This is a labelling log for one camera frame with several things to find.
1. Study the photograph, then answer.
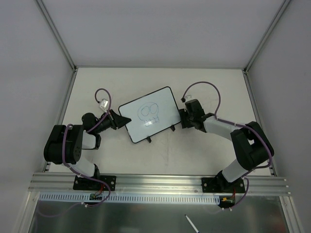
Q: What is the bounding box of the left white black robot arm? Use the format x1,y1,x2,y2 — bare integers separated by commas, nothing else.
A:
43,110,131,189

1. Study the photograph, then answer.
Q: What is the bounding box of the aluminium front rail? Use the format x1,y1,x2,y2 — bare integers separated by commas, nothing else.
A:
28,172,292,196

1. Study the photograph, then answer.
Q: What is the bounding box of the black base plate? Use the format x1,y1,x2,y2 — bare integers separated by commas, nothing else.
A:
201,177,246,194
73,175,117,191

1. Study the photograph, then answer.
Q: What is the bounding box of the white slotted cable duct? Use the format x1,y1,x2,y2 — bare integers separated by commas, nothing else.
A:
38,192,220,205

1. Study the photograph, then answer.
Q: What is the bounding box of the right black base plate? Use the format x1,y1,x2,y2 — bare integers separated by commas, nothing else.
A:
201,177,246,194

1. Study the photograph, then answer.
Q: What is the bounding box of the white marker pen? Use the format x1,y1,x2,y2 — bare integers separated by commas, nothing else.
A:
185,215,199,233

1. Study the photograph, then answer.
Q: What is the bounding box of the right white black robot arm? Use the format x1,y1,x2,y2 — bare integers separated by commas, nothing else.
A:
179,96,274,192

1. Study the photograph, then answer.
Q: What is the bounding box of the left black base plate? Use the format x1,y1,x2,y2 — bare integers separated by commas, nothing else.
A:
73,175,117,191

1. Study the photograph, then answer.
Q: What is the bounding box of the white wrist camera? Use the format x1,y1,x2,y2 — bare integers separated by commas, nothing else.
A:
99,99,109,110
185,95,193,101

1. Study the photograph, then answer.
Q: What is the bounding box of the aluminium frame post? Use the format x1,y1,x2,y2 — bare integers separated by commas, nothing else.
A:
243,0,292,74
35,0,77,71

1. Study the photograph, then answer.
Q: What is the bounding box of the black whiteboard eraser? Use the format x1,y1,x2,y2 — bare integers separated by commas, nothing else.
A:
179,109,193,129

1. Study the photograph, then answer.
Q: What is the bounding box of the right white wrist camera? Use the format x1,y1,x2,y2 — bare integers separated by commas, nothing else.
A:
185,95,193,101

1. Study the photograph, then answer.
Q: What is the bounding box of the black framed whiteboard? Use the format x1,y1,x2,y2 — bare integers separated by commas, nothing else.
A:
118,86,181,144

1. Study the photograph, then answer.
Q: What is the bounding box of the right aluminium frame post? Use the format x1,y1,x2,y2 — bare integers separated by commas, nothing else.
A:
243,0,292,74

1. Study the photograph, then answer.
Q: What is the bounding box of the left aluminium frame post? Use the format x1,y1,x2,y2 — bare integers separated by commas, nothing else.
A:
35,0,77,71

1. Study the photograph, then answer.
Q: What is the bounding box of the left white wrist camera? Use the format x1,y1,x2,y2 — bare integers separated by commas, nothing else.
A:
99,99,109,110

